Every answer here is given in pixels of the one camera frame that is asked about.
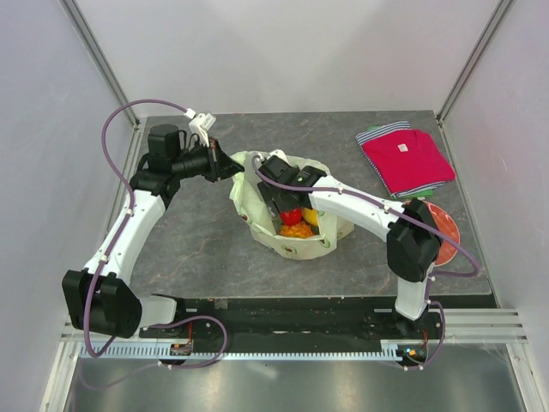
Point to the yellow bell pepper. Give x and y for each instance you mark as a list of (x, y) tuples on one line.
[(310, 216)]

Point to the small pineapple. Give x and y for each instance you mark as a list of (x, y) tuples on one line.
[(301, 230)]

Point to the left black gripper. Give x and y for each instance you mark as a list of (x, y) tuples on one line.
[(220, 166)]

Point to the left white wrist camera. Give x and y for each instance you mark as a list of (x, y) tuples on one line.
[(200, 126)]

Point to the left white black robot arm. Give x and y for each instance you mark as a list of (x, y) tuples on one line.
[(98, 297)]

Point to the aluminium frame post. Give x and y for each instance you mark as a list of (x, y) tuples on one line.
[(85, 32), (480, 48)]

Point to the patterned ceramic plate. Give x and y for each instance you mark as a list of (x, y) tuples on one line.
[(447, 226)]

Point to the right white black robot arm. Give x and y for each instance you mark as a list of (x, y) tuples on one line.
[(408, 229)]

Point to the pale green plastic bag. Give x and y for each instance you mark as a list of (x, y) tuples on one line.
[(265, 227)]

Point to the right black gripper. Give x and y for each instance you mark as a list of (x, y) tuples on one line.
[(268, 195)]

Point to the blue white striped shirt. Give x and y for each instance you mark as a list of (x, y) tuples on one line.
[(386, 131)]

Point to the left aluminium frame post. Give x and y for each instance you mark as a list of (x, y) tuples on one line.
[(85, 32)]

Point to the light blue cable duct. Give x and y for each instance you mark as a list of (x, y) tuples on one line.
[(165, 351)]

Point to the red folded shirt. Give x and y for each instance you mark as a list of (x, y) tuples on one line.
[(407, 161)]

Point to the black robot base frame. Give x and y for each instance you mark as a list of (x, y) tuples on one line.
[(297, 325)]

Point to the right aluminium frame post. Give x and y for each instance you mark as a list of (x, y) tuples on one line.
[(480, 48)]

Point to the red bell pepper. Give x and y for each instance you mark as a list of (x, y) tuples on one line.
[(291, 217)]

